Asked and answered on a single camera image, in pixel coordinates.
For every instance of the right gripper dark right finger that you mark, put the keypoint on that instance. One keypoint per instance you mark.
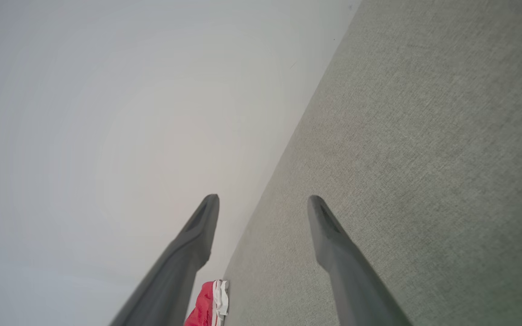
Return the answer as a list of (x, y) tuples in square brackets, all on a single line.
[(342, 262)]

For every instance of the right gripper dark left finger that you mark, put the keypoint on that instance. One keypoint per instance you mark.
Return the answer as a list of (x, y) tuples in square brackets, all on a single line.
[(184, 258)]

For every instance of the red white basketball jersey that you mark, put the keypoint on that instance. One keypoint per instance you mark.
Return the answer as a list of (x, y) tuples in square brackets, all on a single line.
[(203, 305)]

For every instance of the grey fabric sofa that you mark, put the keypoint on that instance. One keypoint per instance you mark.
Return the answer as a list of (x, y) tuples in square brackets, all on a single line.
[(424, 158)]

